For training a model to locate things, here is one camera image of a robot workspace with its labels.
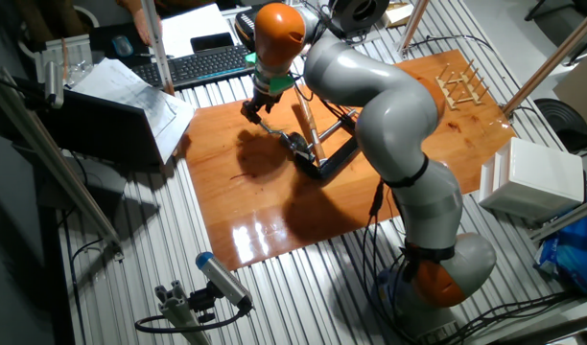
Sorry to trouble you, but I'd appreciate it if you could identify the metal lever dark red knob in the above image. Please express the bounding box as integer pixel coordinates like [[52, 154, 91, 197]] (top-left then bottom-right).
[[247, 114, 289, 139]]

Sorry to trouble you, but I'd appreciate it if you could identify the small cardboard box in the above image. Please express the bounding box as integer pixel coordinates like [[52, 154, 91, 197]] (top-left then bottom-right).
[[382, 2, 414, 28]]

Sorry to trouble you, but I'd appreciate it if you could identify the black smartphone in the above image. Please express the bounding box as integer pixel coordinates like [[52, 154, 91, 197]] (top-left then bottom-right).
[[190, 32, 236, 54]]

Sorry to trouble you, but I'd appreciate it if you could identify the black round stool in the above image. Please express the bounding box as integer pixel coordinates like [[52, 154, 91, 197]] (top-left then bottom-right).
[[532, 98, 587, 154]]

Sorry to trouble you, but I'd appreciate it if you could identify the black round spool device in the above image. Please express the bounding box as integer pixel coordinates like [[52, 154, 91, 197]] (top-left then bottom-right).
[[327, 0, 390, 39]]

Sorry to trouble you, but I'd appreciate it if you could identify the orange black teach pendant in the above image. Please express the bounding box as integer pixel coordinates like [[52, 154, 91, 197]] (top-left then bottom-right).
[[234, 5, 262, 52]]

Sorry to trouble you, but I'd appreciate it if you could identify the wooden handle claw hammer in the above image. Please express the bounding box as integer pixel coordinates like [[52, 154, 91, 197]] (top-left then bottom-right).
[[293, 88, 328, 167]]

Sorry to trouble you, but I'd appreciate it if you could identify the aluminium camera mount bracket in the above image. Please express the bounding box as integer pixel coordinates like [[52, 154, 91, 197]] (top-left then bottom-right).
[[153, 280, 217, 345]]

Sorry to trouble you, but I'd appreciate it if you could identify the grey cylindrical camera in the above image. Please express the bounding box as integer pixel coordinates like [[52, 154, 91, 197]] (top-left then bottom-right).
[[43, 59, 65, 109]]

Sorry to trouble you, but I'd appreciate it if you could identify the black camera cable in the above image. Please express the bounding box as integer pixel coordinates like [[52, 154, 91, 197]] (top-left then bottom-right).
[[133, 306, 250, 334]]

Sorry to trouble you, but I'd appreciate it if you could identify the person's hand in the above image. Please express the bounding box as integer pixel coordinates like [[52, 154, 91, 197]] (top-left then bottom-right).
[[115, 0, 163, 47]]

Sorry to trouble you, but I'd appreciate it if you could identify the blue computer mouse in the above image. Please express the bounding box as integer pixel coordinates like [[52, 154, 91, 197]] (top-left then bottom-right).
[[111, 34, 135, 58]]

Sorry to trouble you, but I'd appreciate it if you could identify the wooden peg rack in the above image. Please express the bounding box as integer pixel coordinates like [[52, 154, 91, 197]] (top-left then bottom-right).
[[434, 59, 491, 111]]

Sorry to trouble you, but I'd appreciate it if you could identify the black C-clamp with screw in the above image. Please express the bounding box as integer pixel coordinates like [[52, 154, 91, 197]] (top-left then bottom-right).
[[293, 107, 364, 181]]

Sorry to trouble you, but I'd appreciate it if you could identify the white drawer unit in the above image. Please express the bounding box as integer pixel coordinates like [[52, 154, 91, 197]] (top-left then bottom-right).
[[479, 137, 586, 224]]

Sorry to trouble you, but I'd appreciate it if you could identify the glossy wooden board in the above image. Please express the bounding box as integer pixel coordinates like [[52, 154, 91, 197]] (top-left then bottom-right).
[[183, 49, 516, 272]]

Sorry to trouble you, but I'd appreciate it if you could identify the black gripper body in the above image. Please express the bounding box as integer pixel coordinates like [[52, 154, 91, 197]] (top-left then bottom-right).
[[247, 88, 282, 113]]

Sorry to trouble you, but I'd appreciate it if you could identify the blue plastic bag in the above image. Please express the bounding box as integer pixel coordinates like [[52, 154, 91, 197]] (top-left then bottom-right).
[[532, 210, 587, 296]]

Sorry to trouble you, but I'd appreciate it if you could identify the grey camera blue end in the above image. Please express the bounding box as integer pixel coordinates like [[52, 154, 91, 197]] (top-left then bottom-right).
[[195, 251, 254, 311]]

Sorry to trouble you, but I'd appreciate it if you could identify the green gripper mount plate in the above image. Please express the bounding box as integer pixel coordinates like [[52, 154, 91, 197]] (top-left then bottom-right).
[[245, 52, 295, 96]]

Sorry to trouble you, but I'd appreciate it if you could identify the black laptop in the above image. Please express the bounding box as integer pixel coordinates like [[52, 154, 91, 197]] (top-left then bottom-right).
[[34, 88, 163, 167]]

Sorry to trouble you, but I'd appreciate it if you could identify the black computer keyboard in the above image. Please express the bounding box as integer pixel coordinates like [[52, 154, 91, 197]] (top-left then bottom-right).
[[129, 44, 256, 90]]

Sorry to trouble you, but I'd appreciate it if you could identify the aluminium frame post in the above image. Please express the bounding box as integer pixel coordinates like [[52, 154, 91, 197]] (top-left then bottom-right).
[[530, 195, 587, 243], [140, 0, 176, 96], [502, 3, 587, 117], [397, 0, 430, 52], [0, 66, 125, 251]]

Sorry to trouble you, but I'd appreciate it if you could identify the white paper pad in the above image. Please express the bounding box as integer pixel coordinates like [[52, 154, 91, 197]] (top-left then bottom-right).
[[161, 3, 233, 58]]

